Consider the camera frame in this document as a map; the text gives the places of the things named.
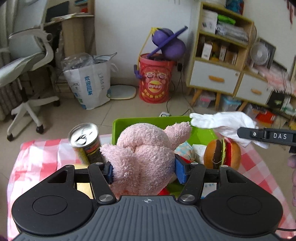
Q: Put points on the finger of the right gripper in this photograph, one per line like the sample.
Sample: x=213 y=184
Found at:
x=269 y=135

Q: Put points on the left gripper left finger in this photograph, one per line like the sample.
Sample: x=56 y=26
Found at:
x=100 y=188

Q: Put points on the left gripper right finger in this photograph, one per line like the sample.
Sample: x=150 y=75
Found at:
x=192 y=176

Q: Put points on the plush doll blue dress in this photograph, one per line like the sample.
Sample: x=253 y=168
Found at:
x=185 y=151

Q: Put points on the pink plush bunny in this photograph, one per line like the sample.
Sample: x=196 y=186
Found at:
x=143 y=157

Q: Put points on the hamburger plush toy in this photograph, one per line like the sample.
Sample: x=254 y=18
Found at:
x=222 y=152

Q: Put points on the white glove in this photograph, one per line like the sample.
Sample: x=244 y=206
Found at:
x=227 y=125

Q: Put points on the blue white milk carton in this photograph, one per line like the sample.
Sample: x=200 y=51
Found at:
x=208 y=188

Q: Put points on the gold lid clear jar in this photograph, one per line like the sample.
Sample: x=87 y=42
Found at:
x=84 y=187

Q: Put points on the red small plush piece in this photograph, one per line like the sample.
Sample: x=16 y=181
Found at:
x=164 y=192

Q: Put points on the red box on floor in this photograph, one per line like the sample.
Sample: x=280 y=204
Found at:
x=266 y=118

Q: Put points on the black yellow drink can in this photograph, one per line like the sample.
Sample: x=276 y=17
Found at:
x=84 y=139

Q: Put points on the low wooden drawer cabinet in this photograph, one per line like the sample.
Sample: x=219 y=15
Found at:
x=251 y=88

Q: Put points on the green plastic bin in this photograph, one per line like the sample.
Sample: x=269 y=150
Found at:
x=180 y=129

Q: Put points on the pink checkered tablecloth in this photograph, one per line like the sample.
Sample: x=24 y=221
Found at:
x=39 y=159

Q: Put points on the clear storage box blue lid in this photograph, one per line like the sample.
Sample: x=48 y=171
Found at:
x=229 y=104

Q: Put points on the white round floor scale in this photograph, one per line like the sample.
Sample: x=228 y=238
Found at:
x=122 y=92

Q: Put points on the white power strip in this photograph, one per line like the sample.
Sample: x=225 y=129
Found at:
x=164 y=114

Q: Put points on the white desk fan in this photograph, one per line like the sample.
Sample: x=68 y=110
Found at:
x=259 y=54

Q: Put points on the clear storage box pink label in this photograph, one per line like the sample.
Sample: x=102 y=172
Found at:
x=205 y=99

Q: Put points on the white blue paper bag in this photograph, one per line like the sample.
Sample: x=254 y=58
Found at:
x=89 y=78

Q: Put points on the red chips bucket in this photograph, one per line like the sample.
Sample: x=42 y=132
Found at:
x=154 y=78

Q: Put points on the wooden shelf cabinet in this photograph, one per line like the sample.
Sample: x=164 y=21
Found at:
x=218 y=46

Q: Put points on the grey office chair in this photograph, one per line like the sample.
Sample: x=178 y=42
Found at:
x=30 y=49

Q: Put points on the purple hopper ball toy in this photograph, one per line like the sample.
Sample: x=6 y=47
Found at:
x=166 y=41

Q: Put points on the wooden desk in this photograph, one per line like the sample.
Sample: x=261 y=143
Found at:
x=72 y=24

